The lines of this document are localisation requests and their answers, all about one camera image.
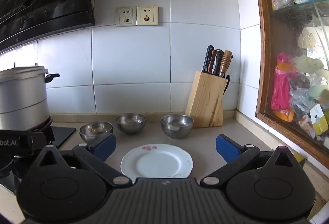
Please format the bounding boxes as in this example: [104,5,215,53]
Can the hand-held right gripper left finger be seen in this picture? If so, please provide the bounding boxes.
[32,134,133,187]

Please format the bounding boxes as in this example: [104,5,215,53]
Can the pink plastic bag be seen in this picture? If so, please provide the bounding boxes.
[270,53,297,111]

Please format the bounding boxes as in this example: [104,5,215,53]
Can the wooden knife block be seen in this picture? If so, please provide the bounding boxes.
[185,71,227,128]

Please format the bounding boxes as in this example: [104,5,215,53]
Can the aluminium pressure cooker pot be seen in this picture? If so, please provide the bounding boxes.
[0,63,60,132]

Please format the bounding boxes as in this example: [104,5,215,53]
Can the ribbed wooden handled knife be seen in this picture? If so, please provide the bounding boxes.
[218,50,233,78]

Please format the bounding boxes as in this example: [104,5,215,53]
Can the brown handled knife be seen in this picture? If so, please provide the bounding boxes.
[208,50,219,75]

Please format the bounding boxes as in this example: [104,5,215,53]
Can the black glass gas stove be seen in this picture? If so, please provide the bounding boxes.
[0,114,77,192]

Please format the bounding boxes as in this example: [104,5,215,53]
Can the stainless steel bowl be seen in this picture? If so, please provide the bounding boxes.
[79,121,114,144]
[160,114,194,140]
[115,113,147,134]

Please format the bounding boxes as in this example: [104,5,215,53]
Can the crumpled clear plastic bag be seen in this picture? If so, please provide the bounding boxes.
[289,76,320,118]

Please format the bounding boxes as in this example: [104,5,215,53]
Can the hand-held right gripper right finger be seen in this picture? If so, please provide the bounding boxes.
[200,134,299,187]

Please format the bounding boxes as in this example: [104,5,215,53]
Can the black handled knife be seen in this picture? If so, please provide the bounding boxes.
[202,45,215,74]
[213,49,224,77]

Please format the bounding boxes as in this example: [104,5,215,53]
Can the orange packet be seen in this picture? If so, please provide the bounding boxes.
[272,108,296,122]

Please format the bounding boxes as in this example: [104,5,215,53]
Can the white floral plate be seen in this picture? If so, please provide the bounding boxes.
[121,144,194,179]

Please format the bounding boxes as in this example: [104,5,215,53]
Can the white yellow tag packet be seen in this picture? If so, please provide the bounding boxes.
[309,103,329,136]

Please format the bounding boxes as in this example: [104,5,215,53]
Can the wooden glass door cabinet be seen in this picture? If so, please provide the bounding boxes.
[248,0,329,163]

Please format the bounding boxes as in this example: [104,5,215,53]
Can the beige wall socket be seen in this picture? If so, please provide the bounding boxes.
[136,6,159,26]
[116,7,137,27]

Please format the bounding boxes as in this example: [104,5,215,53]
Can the black kitchen scissors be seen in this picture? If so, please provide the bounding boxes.
[222,74,231,96]

